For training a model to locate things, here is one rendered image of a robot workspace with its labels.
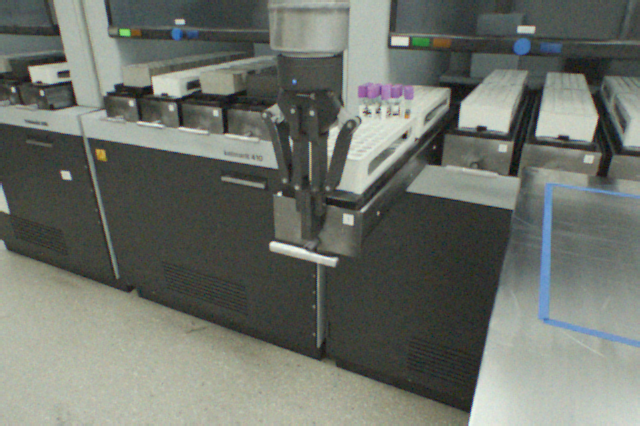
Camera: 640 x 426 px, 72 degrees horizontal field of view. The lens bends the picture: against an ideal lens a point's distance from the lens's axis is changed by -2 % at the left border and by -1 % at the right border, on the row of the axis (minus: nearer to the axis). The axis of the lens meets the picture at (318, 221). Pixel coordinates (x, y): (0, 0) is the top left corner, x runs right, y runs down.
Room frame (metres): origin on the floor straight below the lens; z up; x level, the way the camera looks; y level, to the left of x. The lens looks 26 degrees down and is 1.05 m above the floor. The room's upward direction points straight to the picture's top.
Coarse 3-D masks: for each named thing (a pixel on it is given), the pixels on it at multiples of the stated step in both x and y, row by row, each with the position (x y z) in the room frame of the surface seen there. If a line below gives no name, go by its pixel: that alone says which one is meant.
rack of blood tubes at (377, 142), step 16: (336, 128) 0.73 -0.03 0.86; (368, 128) 0.75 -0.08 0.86; (384, 128) 0.73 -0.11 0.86; (400, 128) 0.73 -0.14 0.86; (352, 144) 0.64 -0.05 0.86; (368, 144) 0.65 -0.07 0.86; (384, 144) 0.66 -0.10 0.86; (400, 144) 0.77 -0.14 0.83; (352, 160) 0.57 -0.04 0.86; (368, 160) 0.59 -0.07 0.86; (384, 160) 0.73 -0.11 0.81; (352, 176) 0.57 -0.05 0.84; (368, 176) 0.60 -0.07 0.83
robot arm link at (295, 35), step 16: (272, 0) 0.52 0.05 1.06; (288, 0) 0.50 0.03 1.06; (304, 0) 0.50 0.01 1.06; (320, 0) 0.50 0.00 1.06; (336, 0) 0.51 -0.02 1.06; (272, 16) 0.52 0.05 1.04; (288, 16) 0.50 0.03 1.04; (304, 16) 0.50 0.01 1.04; (320, 16) 0.50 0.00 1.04; (336, 16) 0.51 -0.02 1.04; (272, 32) 0.52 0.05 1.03; (288, 32) 0.50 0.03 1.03; (304, 32) 0.50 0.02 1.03; (320, 32) 0.50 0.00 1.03; (336, 32) 0.51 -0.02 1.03; (272, 48) 0.53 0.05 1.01; (288, 48) 0.50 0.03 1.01; (304, 48) 0.50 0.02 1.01; (320, 48) 0.50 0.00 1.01; (336, 48) 0.51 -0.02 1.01
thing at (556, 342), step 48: (528, 192) 0.56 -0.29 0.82; (576, 192) 0.56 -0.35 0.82; (624, 192) 0.56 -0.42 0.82; (528, 240) 0.43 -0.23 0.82; (576, 240) 0.43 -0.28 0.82; (624, 240) 0.43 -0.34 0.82; (528, 288) 0.34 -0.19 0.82; (576, 288) 0.34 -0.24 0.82; (624, 288) 0.34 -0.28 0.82; (528, 336) 0.27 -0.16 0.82; (576, 336) 0.27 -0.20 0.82; (624, 336) 0.27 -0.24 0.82; (480, 384) 0.22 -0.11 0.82; (528, 384) 0.22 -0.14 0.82; (576, 384) 0.22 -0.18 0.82; (624, 384) 0.22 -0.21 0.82
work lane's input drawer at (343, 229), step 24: (432, 144) 0.89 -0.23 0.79; (408, 168) 0.73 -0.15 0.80; (288, 192) 0.58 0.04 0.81; (336, 192) 0.57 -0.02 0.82; (384, 192) 0.61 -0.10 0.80; (288, 216) 0.57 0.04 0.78; (336, 216) 0.54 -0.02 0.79; (360, 216) 0.53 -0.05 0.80; (288, 240) 0.58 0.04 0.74; (312, 240) 0.55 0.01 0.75; (336, 240) 0.54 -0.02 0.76; (360, 240) 0.53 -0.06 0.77; (336, 264) 0.50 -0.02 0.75
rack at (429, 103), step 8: (416, 88) 1.11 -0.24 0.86; (424, 88) 1.12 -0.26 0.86; (432, 88) 1.12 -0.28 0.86; (440, 88) 1.12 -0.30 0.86; (416, 96) 1.02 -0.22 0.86; (424, 96) 1.01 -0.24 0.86; (432, 96) 1.02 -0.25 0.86; (440, 96) 1.01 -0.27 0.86; (448, 96) 1.09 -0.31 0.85; (416, 104) 0.93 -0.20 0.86; (424, 104) 0.93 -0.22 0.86; (432, 104) 0.94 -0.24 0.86; (440, 104) 1.11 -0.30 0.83; (448, 104) 1.10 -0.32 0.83; (416, 112) 0.85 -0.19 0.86; (424, 112) 0.87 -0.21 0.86; (432, 112) 1.02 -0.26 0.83; (440, 112) 1.02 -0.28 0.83; (424, 120) 1.02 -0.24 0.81; (432, 120) 0.95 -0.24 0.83; (416, 128) 0.85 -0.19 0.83; (424, 128) 0.89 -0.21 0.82; (416, 136) 0.85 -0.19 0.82
